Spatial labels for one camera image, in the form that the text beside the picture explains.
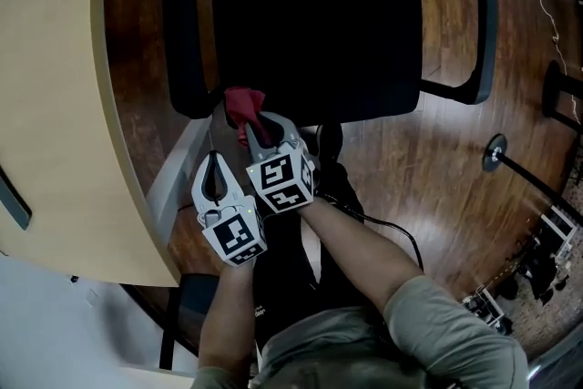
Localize black mesh office chair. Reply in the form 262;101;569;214
160;0;512;128

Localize white desk leg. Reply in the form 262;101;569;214
144;116;214;218

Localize person's olive t-shirt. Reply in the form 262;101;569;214
189;274;530;389

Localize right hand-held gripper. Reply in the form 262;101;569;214
243;111;323;215

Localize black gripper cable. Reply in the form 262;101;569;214
318;190;425;275

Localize pink cloth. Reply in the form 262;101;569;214
222;86;269;148

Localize person's right forearm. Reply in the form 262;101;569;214
298;194;425;321

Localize person's black trousers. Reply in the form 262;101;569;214
251;122;368;345

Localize black office chair seat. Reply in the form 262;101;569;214
210;0;424;128

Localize black pole stand round base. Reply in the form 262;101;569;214
482;132;583;218

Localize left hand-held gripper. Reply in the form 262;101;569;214
189;149;270;271

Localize white frame equipment cart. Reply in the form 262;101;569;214
460;203;583;336

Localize person's left forearm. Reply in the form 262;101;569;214
197;261;257;374

